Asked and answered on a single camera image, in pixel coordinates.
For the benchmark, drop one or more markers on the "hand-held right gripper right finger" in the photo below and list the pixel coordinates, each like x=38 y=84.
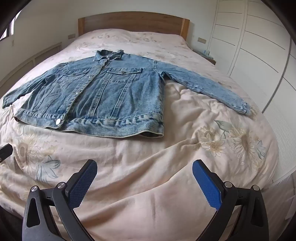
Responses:
x=208 y=185

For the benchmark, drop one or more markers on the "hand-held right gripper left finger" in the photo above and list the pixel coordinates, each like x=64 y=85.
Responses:
x=81 y=185

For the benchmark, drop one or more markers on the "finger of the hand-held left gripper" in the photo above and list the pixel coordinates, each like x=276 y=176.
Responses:
x=5 y=151

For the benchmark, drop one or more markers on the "blue denim jacket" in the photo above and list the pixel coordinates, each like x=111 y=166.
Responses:
x=115 y=92

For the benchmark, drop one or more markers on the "window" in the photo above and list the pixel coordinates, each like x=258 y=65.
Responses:
x=5 y=31

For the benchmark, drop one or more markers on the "wooden nightstand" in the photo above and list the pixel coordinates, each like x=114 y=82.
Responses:
x=211 y=61

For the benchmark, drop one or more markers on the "white wardrobe doors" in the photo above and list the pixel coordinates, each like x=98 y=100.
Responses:
x=259 y=34

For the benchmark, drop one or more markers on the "wooden headboard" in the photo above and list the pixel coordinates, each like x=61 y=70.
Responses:
x=134 y=22

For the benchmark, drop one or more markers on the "beige wall switch plate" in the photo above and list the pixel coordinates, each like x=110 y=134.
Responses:
x=201 y=40
x=71 y=36

